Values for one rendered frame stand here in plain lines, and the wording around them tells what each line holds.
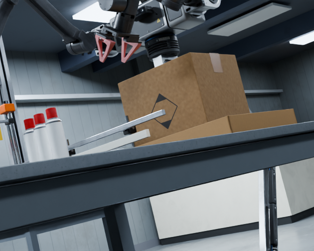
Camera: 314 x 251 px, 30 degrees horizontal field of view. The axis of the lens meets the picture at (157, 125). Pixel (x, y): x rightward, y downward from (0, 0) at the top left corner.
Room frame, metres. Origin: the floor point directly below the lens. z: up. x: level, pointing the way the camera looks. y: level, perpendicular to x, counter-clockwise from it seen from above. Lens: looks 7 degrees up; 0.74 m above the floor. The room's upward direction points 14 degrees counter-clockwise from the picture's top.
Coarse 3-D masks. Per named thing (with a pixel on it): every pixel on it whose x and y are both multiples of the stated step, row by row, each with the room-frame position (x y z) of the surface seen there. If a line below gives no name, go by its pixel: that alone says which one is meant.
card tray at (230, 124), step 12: (216, 120) 1.20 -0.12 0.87; (228, 120) 1.18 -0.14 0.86; (240, 120) 1.21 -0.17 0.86; (252, 120) 1.24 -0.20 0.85; (264, 120) 1.27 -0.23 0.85; (276, 120) 1.31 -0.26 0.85; (288, 120) 1.34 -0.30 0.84; (180, 132) 1.27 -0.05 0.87; (192, 132) 1.25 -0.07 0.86; (204, 132) 1.23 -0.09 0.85; (216, 132) 1.21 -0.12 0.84; (228, 132) 1.19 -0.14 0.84; (144, 144) 1.35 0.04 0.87
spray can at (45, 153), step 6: (36, 114) 1.81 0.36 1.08; (42, 114) 1.82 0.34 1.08; (36, 120) 1.81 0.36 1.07; (42, 120) 1.82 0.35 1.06; (36, 126) 1.81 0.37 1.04; (42, 126) 1.80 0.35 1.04; (36, 132) 1.81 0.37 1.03; (42, 132) 1.80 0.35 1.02; (36, 138) 1.81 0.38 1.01; (42, 138) 1.80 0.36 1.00; (36, 144) 1.82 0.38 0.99; (42, 144) 1.80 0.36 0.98; (48, 144) 1.81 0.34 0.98; (42, 150) 1.80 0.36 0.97; (48, 150) 1.80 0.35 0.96; (42, 156) 1.80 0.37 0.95; (48, 156) 1.80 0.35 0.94
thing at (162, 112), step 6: (150, 114) 1.55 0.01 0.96; (156, 114) 1.53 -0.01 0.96; (162, 114) 1.52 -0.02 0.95; (138, 120) 1.58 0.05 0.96; (144, 120) 1.57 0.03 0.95; (150, 120) 1.56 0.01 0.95; (120, 126) 1.63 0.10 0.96; (126, 126) 1.62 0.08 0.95; (132, 126) 1.61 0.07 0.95; (102, 132) 1.69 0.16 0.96; (108, 132) 1.67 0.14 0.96; (114, 132) 1.65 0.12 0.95; (90, 138) 1.73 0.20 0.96; (96, 138) 1.71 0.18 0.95; (72, 144) 1.79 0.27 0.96; (78, 144) 1.77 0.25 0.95; (84, 144) 1.76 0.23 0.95; (24, 162) 1.97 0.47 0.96
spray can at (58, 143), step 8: (48, 112) 1.76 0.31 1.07; (56, 112) 1.78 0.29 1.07; (48, 120) 1.77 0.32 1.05; (56, 120) 1.76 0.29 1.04; (48, 128) 1.76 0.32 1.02; (56, 128) 1.76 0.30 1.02; (48, 136) 1.77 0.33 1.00; (56, 136) 1.75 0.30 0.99; (64, 136) 1.77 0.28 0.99; (56, 144) 1.75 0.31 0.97; (64, 144) 1.76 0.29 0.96; (56, 152) 1.75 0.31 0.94; (64, 152) 1.76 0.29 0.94
